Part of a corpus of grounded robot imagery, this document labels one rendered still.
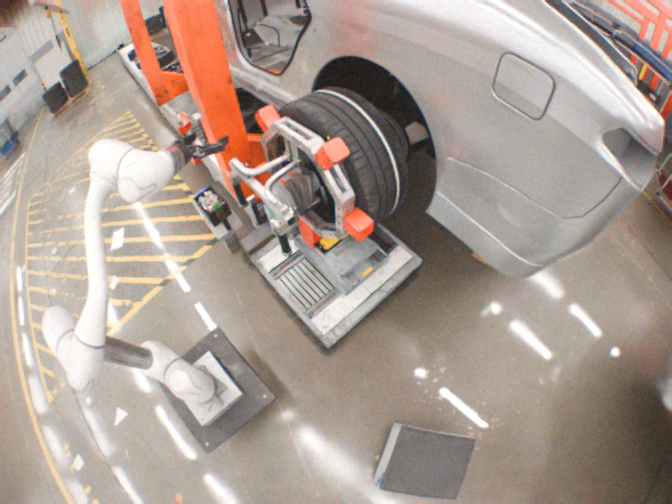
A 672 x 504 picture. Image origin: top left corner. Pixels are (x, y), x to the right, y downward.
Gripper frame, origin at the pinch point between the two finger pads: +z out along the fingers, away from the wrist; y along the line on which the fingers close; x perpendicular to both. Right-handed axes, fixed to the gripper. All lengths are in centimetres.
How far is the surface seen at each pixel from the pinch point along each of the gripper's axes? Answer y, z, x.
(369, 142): 53, 15, 3
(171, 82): -156, 170, 0
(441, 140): 78, 16, 10
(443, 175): 83, 18, -3
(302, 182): 34.7, 0.8, -11.1
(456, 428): 141, -24, -123
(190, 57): -19.4, 14.3, 28.9
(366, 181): 55, 8, -9
